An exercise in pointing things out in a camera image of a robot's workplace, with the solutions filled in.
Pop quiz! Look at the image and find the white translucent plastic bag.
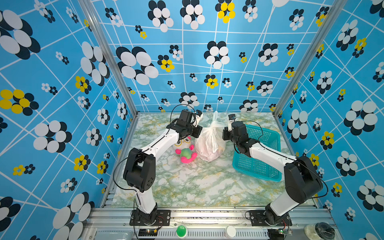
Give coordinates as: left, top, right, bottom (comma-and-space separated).
195, 111, 226, 162

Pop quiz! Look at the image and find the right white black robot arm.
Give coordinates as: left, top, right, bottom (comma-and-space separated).
223, 120, 324, 226

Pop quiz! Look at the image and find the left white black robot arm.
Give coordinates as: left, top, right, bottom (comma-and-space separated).
123, 110, 203, 224

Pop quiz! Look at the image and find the pink panda plush toy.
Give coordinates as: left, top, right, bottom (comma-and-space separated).
173, 137, 198, 164

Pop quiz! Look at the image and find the teal plastic basket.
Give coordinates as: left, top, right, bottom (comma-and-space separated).
233, 125, 284, 182

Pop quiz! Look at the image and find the white round button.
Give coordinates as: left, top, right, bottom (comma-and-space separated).
224, 226, 237, 239

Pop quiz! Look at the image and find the green push button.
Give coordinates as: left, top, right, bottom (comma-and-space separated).
176, 226, 188, 239

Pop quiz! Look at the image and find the small circuit board right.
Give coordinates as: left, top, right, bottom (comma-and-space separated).
268, 229, 293, 240

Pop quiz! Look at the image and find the small circuit board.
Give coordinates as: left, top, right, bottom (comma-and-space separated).
138, 229, 159, 238
268, 229, 293, 240

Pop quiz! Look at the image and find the small circuit board left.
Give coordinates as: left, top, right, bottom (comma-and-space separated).
138, 229, 159, 238

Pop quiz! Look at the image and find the tape roll in cup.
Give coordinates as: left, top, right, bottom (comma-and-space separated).
304, 222, 336, 240

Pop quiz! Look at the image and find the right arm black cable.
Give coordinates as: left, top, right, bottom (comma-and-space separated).
233, 120, 329, 199

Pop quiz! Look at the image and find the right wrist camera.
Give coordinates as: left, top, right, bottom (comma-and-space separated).
228, 114, 236, 132

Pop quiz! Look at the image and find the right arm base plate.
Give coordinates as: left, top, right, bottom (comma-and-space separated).
245, 210, 292, 228

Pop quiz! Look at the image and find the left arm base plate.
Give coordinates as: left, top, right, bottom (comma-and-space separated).
130, 210, 171, 227

